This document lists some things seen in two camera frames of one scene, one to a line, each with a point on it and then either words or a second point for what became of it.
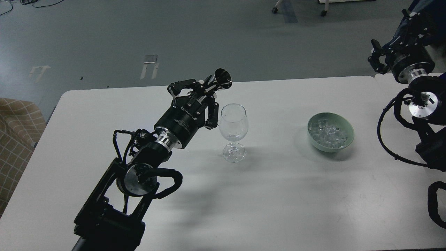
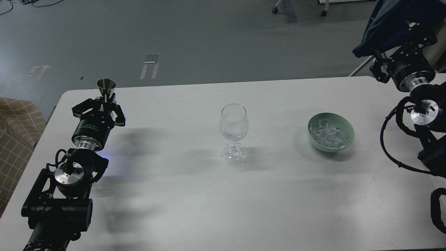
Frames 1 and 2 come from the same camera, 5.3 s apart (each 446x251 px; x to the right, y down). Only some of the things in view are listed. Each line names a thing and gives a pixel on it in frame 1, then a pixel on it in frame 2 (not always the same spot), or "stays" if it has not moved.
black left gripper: x=184 y=114 → x=95 y=125
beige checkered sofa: x=22 y=124 stays
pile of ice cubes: x=327 y=135 stays
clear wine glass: x=233 y=124 stays
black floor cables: x=25 y=2 stays
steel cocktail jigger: x=221 y=78 → x=107 y=84
